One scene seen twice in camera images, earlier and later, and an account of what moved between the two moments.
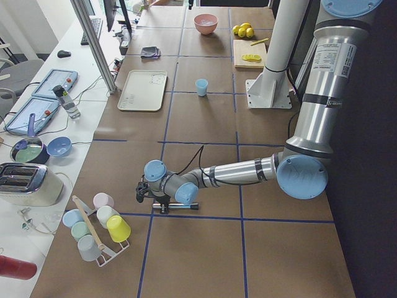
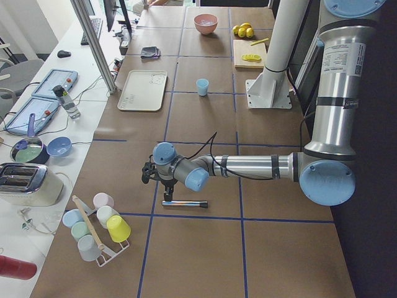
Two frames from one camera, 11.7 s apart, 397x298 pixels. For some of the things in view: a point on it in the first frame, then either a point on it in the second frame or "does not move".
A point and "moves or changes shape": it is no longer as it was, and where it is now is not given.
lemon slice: [248, 57] does not move
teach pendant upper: [66, 78] does not move
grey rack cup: [89, 248] does not move
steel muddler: [164, 207] moves or changes shape
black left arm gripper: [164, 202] -> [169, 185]
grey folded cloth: [151, 52] does not move
